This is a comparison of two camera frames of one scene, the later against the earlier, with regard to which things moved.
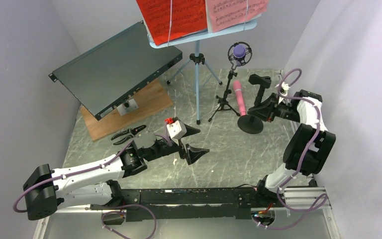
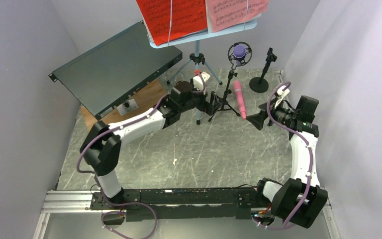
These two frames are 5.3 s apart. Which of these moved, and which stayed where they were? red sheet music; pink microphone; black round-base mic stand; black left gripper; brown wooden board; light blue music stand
Moved: black round-base mic stand; black left gripper
Stayed: red sheet music; pink microphone; brown wooden board; light blue music stand
